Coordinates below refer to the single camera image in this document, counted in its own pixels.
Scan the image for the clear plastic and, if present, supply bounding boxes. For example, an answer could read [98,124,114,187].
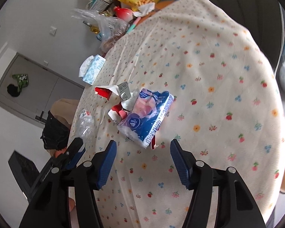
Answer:
[74,109,95,146]

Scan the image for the floral tablecloth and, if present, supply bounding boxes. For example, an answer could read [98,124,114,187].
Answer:
[78,0,285,227]

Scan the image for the wall light switch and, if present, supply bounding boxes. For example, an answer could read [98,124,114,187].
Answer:
[49,26,57,36]

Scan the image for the clear plastic bag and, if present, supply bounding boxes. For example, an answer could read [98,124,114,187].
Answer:
[73,8,129,53]

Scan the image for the orange blue table mat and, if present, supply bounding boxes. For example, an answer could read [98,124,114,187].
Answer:
[137,0,177,26]

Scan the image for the crumpled tissue near vase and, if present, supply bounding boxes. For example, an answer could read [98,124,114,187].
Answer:
[133,2,155,17]

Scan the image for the black wire basket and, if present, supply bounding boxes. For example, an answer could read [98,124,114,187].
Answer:
[86,0,113,12]

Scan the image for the oil bottle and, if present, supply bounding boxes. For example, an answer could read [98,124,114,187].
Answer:
[83,21,100,34]

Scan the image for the grey door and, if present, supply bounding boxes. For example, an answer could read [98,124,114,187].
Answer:
[0,54,84,128]

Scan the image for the blue white snack wrapper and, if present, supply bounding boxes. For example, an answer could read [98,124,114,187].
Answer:
[117,89,174,148]

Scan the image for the red peach-shaped vase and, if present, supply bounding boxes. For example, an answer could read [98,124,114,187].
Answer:
[113,6,133,23]

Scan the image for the red white torn wrapper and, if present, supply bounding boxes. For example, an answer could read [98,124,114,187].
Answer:
[95,81,139,124]

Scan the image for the blue tissue box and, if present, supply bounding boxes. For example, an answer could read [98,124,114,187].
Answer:
[79,55,106,85]

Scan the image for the grey upholstered chair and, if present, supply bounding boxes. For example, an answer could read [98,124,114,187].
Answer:
[210,0,284,73]

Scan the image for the black case on floor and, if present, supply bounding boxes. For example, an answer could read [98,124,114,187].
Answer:
[8,151,40,200]

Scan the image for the person's left hand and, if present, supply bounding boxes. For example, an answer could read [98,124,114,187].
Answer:
[54,148,76,213]

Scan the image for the black green door hanging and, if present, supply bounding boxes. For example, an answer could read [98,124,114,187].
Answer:
[7,74,29,97]

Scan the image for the teal pink pen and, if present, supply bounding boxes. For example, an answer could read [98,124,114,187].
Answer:
[127,17,141,33]

